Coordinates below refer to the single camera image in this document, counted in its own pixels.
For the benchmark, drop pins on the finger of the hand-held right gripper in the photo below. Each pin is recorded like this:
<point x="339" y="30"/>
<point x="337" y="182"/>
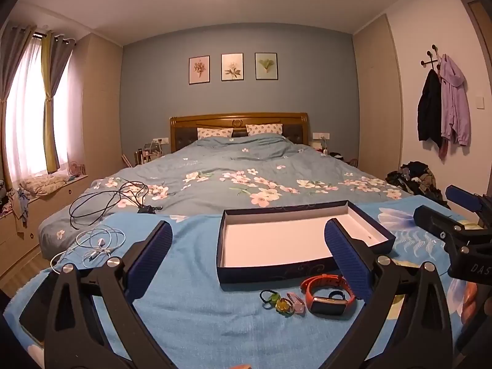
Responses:
<point x="463" y="196"/>
<point x="426" y="217"/>

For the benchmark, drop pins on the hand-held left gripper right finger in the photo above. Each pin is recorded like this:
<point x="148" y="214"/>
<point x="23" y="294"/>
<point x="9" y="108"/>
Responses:
<point x="346" y="253"/>

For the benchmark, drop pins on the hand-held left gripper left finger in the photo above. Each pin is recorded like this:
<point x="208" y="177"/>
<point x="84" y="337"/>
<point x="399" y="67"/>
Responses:
<point x="153" y="246"/>

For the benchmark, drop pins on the orange smartwatch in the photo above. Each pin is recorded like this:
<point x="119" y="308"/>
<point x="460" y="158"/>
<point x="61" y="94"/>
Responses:
<point x="326" y="305"/>

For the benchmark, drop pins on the dark blue shallow box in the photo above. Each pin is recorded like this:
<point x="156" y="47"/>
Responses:
<point x="276" y="238"/>

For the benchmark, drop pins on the pink crystal pendant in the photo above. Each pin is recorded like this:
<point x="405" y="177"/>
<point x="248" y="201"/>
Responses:
<point x="298" y="307"/>

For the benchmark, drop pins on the pile of dark clothes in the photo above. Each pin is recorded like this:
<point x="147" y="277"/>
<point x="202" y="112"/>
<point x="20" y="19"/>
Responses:
<point x="417" y="180"/>

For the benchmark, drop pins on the maroon scarf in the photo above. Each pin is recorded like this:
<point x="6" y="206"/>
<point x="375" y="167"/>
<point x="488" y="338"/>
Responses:
<point x="442" y="150"/>

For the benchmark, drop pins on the white earphones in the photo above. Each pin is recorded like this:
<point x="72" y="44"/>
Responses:
<point x="102" y="241"/>

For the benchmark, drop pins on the blue flower print blanket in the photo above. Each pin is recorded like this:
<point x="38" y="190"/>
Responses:
<point x="184" y="296"/>

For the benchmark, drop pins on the bedside bottles and chargers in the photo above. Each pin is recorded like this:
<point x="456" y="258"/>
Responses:
<point x="148" y="155"/>

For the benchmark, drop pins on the black jacket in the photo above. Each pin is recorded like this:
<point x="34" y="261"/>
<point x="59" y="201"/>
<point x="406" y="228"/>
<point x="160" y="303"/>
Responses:
<point x="428" y="111"/>

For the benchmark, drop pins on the purple jacket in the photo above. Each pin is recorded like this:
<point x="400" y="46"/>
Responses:
<point x="455" y="103"/>

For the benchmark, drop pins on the bedside table clutter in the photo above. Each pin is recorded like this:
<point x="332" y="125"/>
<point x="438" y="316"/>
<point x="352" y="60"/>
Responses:
<point x="338" y="155"/>

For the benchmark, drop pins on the beige window bench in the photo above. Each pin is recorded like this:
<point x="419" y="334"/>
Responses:
<point x="57" y="207"/>

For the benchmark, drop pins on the small pink fan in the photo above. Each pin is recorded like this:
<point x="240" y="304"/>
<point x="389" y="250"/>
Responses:
<point x="76" y="170"/>

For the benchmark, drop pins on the grey-blue floral duvet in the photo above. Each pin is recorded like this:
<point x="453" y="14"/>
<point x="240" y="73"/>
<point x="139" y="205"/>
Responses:
<point x="230" y="153"/>

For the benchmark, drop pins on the beige wardrobe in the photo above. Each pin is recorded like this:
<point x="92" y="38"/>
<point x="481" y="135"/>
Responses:
<point x="378" y="103"/>
<point x="100" y="111"/>

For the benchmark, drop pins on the folded pale blanket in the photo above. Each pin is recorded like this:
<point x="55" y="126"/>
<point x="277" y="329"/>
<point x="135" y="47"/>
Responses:
<point x="42" y="183"/>

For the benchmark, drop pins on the spotted white pillow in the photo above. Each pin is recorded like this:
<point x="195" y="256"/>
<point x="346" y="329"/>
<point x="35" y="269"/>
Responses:
<point x="213" y="133"/>
<point x="264" y="129"/>

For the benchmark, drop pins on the wooden bed headboard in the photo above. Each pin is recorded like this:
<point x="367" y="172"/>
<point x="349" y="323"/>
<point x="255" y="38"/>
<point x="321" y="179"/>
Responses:
<point x="238" y="117"/>

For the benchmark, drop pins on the brown wooden door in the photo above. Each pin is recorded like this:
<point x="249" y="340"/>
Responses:
<point x="482" y="38"/>

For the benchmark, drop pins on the grey and yellow curtain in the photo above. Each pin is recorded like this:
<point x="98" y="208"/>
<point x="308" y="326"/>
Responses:
<point x="11" y="65"/>
<point x="52" y="103"/>

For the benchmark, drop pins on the white sheer curtain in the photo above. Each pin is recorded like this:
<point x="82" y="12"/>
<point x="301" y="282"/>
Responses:
<point x="27" y="115"/>

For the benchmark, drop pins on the framed white flower picture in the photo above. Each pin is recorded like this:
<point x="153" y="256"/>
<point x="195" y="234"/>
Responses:
<point x="232" y="67"/>

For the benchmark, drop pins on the framed green leaf picture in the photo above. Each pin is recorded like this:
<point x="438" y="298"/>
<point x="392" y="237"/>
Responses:
<point x="266" y="66"/>

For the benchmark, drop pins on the white light switch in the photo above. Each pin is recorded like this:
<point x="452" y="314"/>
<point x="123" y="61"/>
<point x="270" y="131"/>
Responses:
<point x="479" y="102"/>

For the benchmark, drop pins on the white wall socket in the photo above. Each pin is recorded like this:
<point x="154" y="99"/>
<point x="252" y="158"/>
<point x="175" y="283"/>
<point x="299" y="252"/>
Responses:
<point x="321" y="136"/>
<point x="160" y="140"/>

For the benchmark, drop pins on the black wall coat rack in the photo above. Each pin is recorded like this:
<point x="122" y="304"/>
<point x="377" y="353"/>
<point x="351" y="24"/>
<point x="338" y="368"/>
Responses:
<point x="433" y="59"/>

